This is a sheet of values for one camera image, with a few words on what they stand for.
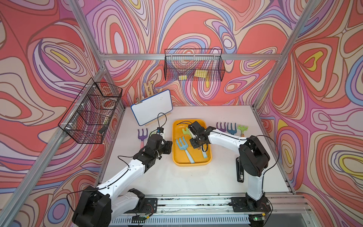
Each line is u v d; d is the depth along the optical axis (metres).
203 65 0.96
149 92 0.91
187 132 0.94
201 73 0.90
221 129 1.05
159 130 0.73
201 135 0.69
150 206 0.72
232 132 1.04
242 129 1.05
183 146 0.96
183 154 0.92
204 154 0.90
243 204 0.72
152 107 0.92
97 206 0.40
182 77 0.82
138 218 0.71
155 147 0.63
